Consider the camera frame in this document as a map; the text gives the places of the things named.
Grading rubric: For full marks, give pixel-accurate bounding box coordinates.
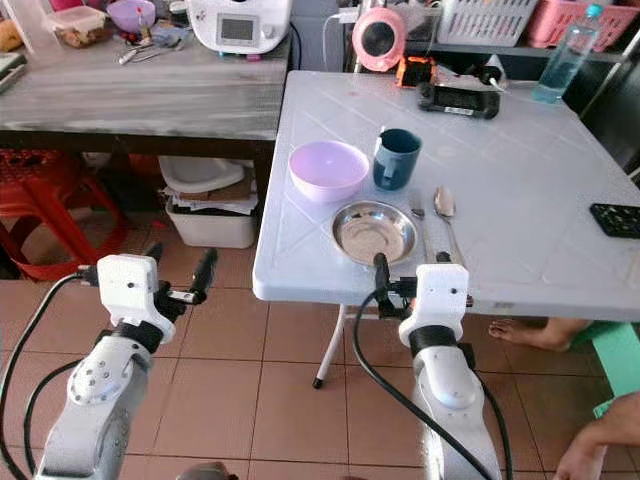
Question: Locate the round steel plate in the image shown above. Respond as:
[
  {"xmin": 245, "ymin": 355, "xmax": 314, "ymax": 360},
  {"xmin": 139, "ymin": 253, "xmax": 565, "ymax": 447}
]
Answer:
[{"xmin": 332, "ymin": 200, "xmax": 419, "ymax": 267}]

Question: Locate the person's hand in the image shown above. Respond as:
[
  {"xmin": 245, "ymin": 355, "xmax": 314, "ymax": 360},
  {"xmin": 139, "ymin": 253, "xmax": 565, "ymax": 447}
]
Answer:
[{"xmin": 555, "ymin": 438, "xmax": 609, "ymax": 480}]

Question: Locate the white plastic storage bin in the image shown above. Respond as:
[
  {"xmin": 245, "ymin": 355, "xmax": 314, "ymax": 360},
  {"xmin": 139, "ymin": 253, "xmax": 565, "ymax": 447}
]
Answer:
[{"xmin": 166, "ymin": 200, "xmax": 257, "ymax": 249}]

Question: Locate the steel spoon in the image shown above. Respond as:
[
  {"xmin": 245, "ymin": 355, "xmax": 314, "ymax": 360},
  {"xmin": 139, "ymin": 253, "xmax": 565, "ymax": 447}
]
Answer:
[{"xmin": 433, "ymin": 186, "xmax": 466, "ymax": 265}]

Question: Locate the steel fork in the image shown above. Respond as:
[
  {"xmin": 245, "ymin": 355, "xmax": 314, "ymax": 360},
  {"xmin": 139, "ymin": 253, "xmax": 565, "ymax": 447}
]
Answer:
[{"xmin": 408, "ymin": 190, "xmax": 437, "ymax": 267}]

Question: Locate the dark blue mug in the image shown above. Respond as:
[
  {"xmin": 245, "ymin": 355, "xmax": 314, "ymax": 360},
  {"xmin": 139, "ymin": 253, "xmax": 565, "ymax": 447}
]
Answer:
[{"xmin": 372, "ymin": 128, "xmax": 423, "ymax": 193}]

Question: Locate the pink plastic bowl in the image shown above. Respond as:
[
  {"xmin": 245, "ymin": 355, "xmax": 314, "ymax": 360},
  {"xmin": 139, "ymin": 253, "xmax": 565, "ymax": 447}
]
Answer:
[{"xmin": 288, "ymin": 141, "xmax": 371, "ymax": 205}]

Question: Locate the person's bare foot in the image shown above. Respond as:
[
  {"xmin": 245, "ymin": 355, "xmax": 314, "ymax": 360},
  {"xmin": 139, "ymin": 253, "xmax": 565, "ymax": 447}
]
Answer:
[{"xmin": 488, "ymin": 318, "xmax": 577, "ymax": 353}]

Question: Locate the red plastic stool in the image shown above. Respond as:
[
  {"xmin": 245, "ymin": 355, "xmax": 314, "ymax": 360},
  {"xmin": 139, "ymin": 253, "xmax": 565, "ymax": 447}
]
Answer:
[{"xmin": 0, "ymin": 150, "xmax": 107, "ymax": 282}]

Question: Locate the white folding table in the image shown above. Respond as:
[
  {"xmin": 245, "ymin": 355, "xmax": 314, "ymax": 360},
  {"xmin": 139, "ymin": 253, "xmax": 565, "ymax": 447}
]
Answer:
[{"xmin": 253, "ymin": 70, "xmax": 640, "ymax": 391}]

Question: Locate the grey wooden table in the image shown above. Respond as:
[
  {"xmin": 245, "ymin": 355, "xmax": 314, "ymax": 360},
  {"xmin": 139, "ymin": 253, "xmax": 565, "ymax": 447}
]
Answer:
[{"xmin": 0, "ymin": 38, "xmax": 287, "ymax": 283}]

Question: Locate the black rectangular device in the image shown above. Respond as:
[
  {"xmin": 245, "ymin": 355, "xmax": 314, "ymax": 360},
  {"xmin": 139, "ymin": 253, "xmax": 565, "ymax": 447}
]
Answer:
[{"xmin": 418, "ymin": 82, "xmax": 502, "ymax": 120}]

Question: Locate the robot left leg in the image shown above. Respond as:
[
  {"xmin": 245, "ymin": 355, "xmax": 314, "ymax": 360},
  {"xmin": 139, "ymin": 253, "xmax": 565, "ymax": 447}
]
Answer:
[{"xmin": 175, "ymin": 461, "xmax": 242, "ymax": 480}]

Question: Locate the black remote control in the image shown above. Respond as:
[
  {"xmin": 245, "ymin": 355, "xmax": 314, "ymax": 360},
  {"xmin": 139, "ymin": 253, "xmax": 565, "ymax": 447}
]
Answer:
[{"xmin": 590, "ymin": 203, "xmax": 640, "ymax": 239}]

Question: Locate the orange and black tool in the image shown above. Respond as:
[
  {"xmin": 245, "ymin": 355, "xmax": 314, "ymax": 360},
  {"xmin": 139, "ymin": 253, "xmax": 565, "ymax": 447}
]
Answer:
[{"xmin": 395, "ymin": 55, "xmax": 437, "ymax": 89}]

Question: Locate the small black white gadget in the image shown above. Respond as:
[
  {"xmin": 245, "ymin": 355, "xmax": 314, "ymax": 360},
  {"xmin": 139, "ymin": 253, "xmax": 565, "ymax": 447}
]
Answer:
[{"xmin": 478, "ymin": 55, "xmax": 508, "ymax": 90}]

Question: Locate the silver metal spoon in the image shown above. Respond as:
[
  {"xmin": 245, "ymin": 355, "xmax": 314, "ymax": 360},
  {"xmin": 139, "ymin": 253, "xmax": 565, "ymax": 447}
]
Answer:
[{"xmin": 117, "ymin": 38, "xmax": 183, "ymax": 67}]

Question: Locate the green plastic stool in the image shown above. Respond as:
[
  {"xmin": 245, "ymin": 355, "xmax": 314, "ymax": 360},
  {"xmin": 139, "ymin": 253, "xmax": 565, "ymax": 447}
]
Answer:
[{"xmin": 573, "ymin": 322, "xmax": 640, "ymax": 422}]

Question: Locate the pale green cutting board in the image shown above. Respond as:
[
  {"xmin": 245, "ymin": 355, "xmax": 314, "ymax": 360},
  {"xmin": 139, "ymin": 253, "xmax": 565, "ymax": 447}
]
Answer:
[{"xmin": 0, "ymin": 52, "xmax": 29, "ymax": 96}]

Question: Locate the clear blue water bottle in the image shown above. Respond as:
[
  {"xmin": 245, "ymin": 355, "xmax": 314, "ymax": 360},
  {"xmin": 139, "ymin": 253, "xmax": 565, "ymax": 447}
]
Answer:
[{"xmin": 532, "ymin": 5, "xmax": 606, "ymax": 105}]

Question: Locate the clear plastic food container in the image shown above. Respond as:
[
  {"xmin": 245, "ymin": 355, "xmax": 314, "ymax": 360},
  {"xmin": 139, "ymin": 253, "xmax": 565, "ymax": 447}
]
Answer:
[{"xmin": 52, "ymin": 7, "xmax": 108, "ymax": 49}]

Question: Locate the purple plastic bowl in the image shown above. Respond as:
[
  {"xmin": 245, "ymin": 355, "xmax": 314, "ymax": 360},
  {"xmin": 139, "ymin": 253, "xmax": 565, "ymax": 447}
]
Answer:
[{"xmin": 107, "ymin": 0, "xmax": 157, "ymax": 34}]

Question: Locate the white kitchen appliance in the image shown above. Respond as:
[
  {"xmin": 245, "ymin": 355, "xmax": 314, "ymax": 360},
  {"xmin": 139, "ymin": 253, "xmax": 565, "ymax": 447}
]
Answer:
[{"xmin": 188, "ymin": 0, "xmax": 292, "ymax": 56}]

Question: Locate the white plastic basket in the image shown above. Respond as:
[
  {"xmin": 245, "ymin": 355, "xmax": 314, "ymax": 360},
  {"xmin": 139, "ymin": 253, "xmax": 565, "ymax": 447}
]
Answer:
[{"xmin": 435, "ymin": 0, "xmax": 541, "ymax": 47}]

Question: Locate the pink plastic basket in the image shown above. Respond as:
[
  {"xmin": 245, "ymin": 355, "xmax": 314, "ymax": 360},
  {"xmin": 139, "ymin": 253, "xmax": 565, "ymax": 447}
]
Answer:
[{"xmin": 525, "ymin": 0, "xmax": 640, "ymax": 54}]

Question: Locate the golden bread roll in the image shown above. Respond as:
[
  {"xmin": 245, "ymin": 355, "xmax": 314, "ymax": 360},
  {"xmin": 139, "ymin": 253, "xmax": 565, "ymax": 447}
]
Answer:
[{"xmin": 0, "ymin": 20, "xmax": 23, "ymax": 53}]

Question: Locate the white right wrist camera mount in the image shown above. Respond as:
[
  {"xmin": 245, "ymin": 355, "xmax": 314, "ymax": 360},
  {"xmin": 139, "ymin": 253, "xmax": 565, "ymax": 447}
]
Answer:
[{"xmin": 398, "ymin": 262, "xmax": 474, "ymax": 347}]

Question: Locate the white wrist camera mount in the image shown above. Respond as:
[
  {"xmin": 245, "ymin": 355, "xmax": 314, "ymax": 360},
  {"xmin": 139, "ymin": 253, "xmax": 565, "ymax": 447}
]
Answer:
[
  {"xmin": 97, "ymin": 254, "xmax": 173, "ymax": 346},
  {"xmin": 398, "ymin": 262, "xmax": 474, "ymax": 347}
]

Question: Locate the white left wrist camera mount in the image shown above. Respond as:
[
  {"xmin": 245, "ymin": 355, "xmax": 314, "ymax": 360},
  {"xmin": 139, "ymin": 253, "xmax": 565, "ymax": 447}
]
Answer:
[{"xmin": 97, "ymin": 254, "xmax": 173, "ymax": 346}]

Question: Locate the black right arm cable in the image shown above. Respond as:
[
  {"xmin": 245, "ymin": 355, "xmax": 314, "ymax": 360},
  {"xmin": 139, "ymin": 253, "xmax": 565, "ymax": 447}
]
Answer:
[{"xmin": 352, "ymin": 288, "xmax": 507, "ymax": 480}]

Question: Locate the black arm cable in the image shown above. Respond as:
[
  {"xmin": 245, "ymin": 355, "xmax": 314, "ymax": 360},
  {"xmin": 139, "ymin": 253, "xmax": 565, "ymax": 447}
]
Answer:
[
  {"xmin": 0, "ymin": 271, "xmax": 102, "ymax": 480},
  {"xmin": 352, "ymin": 288, "xmax": 507, "ymax": 480}
]

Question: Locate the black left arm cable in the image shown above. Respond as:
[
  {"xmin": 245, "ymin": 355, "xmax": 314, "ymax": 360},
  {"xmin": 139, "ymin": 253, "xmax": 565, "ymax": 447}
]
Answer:
[{"xmin": 0, "ymin": 271, "xmax": 102, "ymax": 480}]

